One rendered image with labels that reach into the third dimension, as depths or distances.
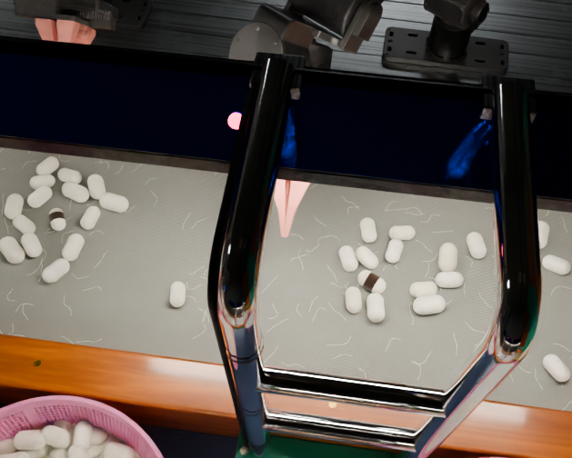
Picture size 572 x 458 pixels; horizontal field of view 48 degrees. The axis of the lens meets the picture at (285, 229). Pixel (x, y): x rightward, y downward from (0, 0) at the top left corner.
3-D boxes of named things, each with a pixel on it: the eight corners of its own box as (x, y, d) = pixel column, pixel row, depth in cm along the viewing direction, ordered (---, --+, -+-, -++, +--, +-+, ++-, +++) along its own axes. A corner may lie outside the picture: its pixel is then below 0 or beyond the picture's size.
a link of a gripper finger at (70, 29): (71, 87, 72) (75, 2, 71) (10, 81, 73) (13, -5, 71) (94, 91, 79) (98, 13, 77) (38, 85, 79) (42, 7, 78)
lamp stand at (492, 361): (263, 309, 80) (243, 37, 42) (422, 329, 79) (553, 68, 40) (236, 465, 71) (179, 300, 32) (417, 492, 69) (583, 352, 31)
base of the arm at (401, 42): (523, 37, 94) (522, 5, 98) (388, 21, 96) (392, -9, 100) (506, 75, 101) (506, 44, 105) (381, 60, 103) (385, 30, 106)
